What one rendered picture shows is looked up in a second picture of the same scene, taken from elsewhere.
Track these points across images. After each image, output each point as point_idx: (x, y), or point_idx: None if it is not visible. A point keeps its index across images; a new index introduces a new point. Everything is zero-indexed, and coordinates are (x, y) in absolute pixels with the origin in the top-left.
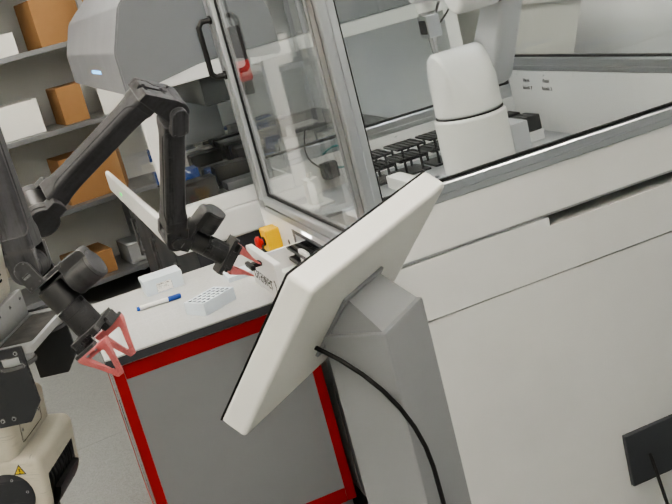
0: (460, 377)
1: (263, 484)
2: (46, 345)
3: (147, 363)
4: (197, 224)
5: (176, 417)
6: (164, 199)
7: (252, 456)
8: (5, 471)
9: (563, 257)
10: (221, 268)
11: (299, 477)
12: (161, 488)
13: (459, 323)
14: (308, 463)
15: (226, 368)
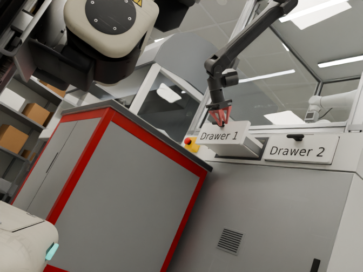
0: (360, 231)
1: (115, 255)
2: (165, 7)
3: (127, 123)
4: (228, 72)
5: (112, 167)
6: (235, 40)
7: (125, 231)
8: None
9: None
10: (217, 103)
11: (134, 269)
12: (66, 201)
13: None
14: (144, 264)
15: (155, 168)
